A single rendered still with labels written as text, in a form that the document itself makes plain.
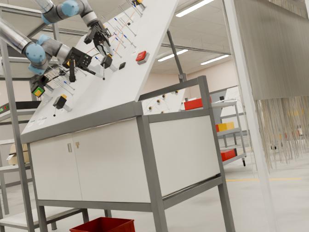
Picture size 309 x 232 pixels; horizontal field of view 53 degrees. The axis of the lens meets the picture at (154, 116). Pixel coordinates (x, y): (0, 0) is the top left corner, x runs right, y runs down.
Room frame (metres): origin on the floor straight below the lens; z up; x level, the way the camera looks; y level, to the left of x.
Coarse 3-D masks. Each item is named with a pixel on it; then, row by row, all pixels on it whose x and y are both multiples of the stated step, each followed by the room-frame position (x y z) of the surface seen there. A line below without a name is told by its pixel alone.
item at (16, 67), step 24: (24, 24) 2.59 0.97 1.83; (48, 24) 2.62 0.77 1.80; (24, 72) 2.67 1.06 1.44; (0, 120) 2.34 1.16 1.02; (24, 120) 2.80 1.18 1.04; (0, 168) 2.42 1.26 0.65; (24, 168) 2.20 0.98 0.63; (24, 192) 2.18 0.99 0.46; (0, 216) 2.56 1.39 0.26; (24, 216) 2.50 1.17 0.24; (48, 216) 2.33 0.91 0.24
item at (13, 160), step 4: (12, 144) 2.42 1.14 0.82; (24, 144) 2.29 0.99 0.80; (12, 148) 2.38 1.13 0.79; (24, 148) 2.29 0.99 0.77; (12, 152) 2.39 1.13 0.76; (24, 152) 2.29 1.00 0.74; (8, 156) 2.39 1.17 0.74; (12, 156) 2.34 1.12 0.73; (16, 156) 2.31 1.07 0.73; (24, 156) 2.28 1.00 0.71; (28, 156) 2.30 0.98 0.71; (8, 160) 2.38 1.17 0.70; (12, 160) 2.34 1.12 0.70; (16, 160) 2.31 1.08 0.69; (24, 160) 2.28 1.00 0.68; (28, 160) 2.30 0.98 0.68; (12, 164) 2.36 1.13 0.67
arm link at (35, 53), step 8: (0, 24) 1.31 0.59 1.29; (8, 24) 1.33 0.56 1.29; (0, 32) 1.31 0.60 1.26; (8, 32) 1.31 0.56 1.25; (16, 32) 1.33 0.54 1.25; (8, 40) 1.32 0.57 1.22; (16, 40) 1.32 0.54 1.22; (24, 40) 1.33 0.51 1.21; (16, 48) 1.34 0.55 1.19; (24, 48) 1.33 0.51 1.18; (32, 48) 1.32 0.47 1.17; (40, 48) 1.33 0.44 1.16; (24, 56) 1.36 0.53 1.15; (32, 56) 1.32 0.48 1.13; (40, 56) 1.33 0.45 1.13; (40, 64) 1.41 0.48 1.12
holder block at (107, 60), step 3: (105, 57) 1.66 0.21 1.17; (108, 57) 1.66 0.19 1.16; (102, 60) 1.66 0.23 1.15; (105, 60) 1.63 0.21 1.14; (108, 60) 1.65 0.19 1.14; (111, 60) 1.67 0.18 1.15; (102, 63) 1.64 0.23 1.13; (105, 63) 1.64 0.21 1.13; (108, 63) 1.64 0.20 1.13; (102, 66) 1.66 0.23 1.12; (105, 66) 1.66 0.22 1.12; (108, 66) 1.65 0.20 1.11
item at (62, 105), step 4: (60, 96) 1.75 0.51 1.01; (56, 100) 1.75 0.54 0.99; (60, 100) 1.74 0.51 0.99; (64, 100) 1.76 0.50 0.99; (56, 104) 1.73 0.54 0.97; (60, 104) 1.74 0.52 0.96; (64, 104) 1.77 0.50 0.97; (60, 108) 1.75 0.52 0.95; (64, 108) 1.78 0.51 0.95; (68, 108) 1.81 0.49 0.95; (72, 108) 1.79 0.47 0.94
